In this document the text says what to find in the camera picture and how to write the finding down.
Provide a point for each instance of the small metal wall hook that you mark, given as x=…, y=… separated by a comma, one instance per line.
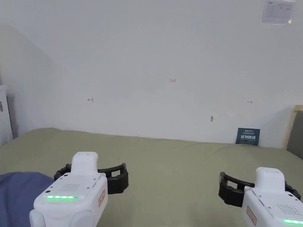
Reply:
x=211, y=118

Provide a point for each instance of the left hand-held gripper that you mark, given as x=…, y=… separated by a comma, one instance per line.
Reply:
x=71, y=201

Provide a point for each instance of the dark teal sign card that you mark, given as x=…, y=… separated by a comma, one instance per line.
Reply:
x=247, y=137

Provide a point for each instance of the bed with pale green sheet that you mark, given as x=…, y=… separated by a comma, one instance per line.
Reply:
x=165, y=163

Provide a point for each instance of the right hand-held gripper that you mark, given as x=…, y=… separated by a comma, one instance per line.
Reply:
x=272, y=203

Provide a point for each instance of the grey padded headboard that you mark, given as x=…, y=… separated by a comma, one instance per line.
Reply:
x=296, y=137

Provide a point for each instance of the dark blue garment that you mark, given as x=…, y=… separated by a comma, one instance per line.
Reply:
x=19, y=196

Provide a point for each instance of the white paper notice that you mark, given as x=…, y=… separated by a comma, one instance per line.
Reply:
x=277, y=11

